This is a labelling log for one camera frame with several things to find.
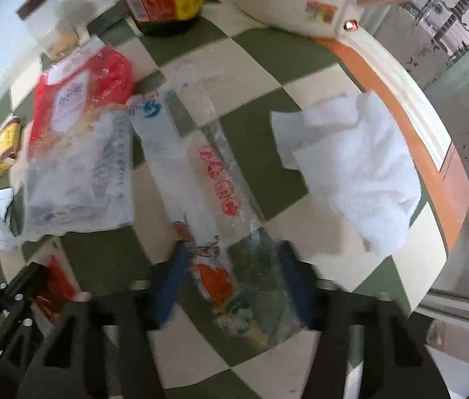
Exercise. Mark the white crumpled tissue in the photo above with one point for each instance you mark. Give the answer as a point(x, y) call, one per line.
point(355, 166)

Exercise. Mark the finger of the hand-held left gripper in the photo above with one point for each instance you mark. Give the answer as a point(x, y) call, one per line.
point(14, 330)
point(8, 293)

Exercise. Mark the crumpled white paper slip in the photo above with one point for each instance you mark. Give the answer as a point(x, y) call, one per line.
point(3, 220)

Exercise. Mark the clear jar with brown lid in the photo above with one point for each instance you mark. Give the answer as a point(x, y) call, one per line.
point(47, 20)

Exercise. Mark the red white plastic package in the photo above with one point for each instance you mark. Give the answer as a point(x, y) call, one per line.
point(84, 79)

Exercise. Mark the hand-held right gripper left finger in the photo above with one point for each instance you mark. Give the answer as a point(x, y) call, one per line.
point(172, 282)

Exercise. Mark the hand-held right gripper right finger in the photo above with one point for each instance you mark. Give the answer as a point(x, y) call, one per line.
point(296, 286)

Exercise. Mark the green white checkered tablecloth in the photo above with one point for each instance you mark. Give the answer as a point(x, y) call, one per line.
point(259, 133)

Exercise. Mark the clear wrapper with red stamps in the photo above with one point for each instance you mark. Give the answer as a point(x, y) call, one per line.
point(184, 183)

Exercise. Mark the clear printed plastic bag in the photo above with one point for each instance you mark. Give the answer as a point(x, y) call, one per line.
point(76, 183)

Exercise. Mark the red plastic wrapper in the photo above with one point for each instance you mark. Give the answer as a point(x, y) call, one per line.
point(56, 289)

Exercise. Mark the metal chair frame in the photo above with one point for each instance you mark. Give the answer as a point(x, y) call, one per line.
point(446, 20)

